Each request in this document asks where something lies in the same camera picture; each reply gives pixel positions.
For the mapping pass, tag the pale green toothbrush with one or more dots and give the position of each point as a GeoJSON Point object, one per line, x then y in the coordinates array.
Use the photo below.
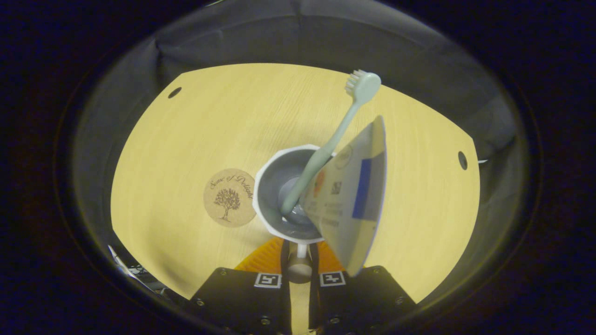
{"type": "Point", "coordinates": [335, 139]}

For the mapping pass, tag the white toothpaste tube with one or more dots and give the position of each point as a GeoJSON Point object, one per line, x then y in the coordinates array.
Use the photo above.
{"type": "Point", "coordinates": [349, 195]}

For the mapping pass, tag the round cork coaster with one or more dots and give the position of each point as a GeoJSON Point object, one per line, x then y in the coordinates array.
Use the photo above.
{"type": "Point", "coordinates": [228, 197]}

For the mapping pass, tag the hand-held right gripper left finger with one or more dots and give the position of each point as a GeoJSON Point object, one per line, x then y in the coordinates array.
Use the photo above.
{"type": "Point", "coordinates": [285, 307]}

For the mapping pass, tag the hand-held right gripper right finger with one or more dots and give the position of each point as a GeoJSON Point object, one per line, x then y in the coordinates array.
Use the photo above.
{"type": "Point", "coordinates": [314, 302]}

